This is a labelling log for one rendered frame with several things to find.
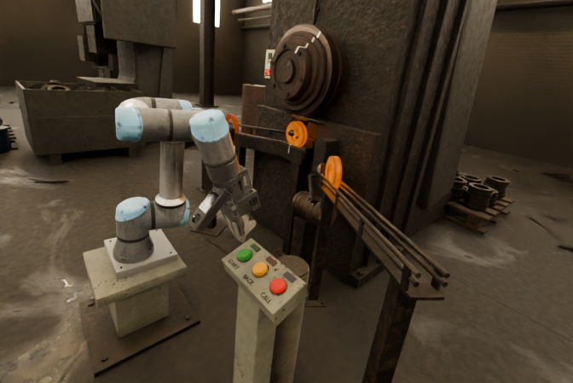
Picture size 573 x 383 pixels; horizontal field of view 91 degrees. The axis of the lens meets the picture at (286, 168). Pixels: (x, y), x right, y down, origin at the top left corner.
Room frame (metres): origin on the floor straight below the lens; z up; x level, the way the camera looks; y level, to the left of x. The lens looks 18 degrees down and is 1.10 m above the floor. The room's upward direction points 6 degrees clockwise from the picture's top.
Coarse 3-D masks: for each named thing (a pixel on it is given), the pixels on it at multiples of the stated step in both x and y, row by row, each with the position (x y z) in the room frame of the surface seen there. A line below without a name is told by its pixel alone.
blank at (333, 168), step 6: (330, 156) 1.21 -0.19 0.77; (336, 156) 1.19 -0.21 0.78; (330, 162) 1.19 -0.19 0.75; (336, 162) 1.14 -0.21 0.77; (330, 168) 1.21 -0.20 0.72; (336, 168) 1.12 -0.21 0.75; (330, 174) 1.21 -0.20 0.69; (336, 174) 1.11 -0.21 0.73; (330, 180) 1.15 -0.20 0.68; (336, 180) 1.11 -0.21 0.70; (330, 186) 1.14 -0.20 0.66; (336, 186) 1.12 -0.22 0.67
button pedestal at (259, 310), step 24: (240, 264) 0.65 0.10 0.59; (240, 288) 0.62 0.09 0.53; (264, 288) 0.57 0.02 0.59; (288, 288) 0.56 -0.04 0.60; (240, 312) 0.62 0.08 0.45; (264, 312) 0.54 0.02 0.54; (288, 312) 0.53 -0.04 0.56; (240, 336) 0.61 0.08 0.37; (264, 336) 0.58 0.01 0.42; (240, 360) 0.61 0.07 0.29; (264, 360) 0.59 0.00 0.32
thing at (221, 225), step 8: (232, 128) 1.85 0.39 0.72; (232, 136) 1.82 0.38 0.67; (192, 144) 1.82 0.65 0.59; (208, 176) 1.75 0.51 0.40; (208, 184) 1.75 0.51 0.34; (208, 192) 1.75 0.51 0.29; (216, 216) 1.79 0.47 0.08; (208, 224) 1.75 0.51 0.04; (216, 224) 1.80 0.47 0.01; (224, 224) 1.81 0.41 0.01; (208, 232) 1.69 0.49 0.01; (216, 232) 1.70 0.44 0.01
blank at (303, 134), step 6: (288, 126) 1.66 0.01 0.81; (294, 126) 1.62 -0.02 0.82; (300, 126) 1.58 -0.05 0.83; (300, 132) 1.58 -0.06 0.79; (306, 132) 1.58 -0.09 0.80; (288, 138) 1.65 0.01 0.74; (294, 138) 1.64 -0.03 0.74; (300, 138) 1.58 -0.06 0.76; (306, 138) 1.58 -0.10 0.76; (294, 144) 1.61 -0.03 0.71; (300, 144) 1.57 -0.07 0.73
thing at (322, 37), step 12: (300, 24) 1.61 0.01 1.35; (324, 36) 1.48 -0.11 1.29; (276, 48) 1.74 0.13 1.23; (324, 48) 1.48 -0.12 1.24; (336, 60) 1.47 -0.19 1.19; (336, 72) 1.47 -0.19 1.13; (324, 84) 1.45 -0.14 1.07; (276, 96) 1.71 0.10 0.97; (324, 96) 1.44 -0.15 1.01; (288, 108) 1.63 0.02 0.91; (312, 108) 1.50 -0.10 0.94
